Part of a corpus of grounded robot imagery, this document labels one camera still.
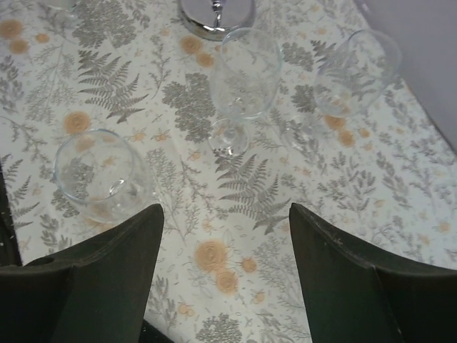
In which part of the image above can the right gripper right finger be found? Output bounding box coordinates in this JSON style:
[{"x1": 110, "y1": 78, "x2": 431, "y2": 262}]
[{"x1": 289, "y1": 203, "x2": 456, "y2": 342}]

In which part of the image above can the far wine glass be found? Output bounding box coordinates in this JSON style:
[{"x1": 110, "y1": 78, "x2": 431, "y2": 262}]
[{"x1": 286, "y1": 29, "x2": 402, "y2": 151}]

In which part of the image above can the black table front rail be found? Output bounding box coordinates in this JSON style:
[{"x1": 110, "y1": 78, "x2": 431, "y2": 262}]
[{"x1": 0, "y1": 171, "x2": 22, "y2": 267}]

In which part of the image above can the chrome wine glass rack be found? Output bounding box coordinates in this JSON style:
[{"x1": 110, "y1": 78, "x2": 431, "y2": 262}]
[{"x1": 177, "y1": 0, "x2": 256, "y2": 41}]

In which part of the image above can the patterned tumbler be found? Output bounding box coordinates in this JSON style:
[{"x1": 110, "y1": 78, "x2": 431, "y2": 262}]
[{"x1": 38, "y1": 0, "x2": 83, "y2": 23}]

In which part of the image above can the near wine glass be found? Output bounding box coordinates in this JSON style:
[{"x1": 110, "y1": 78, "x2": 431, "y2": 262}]
[{"x1": 54, "y1": 129, "x2": 159, "y2": 224}]

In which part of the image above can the middle wine glass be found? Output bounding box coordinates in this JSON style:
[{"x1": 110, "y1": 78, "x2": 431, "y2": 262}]
[{"x1": 209, "y1": 28, "x2": 282, "y2": 157}]

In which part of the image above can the floral tablecloth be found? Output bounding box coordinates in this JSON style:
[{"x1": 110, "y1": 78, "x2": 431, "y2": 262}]
[{"x1": 1, "y1": 1, "x2": 456, "y2": 342}]

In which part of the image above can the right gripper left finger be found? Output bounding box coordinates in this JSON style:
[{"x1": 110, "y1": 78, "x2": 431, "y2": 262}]
[{"x1": 1, "y1": 204, "x2": 164, "y2": 342}]

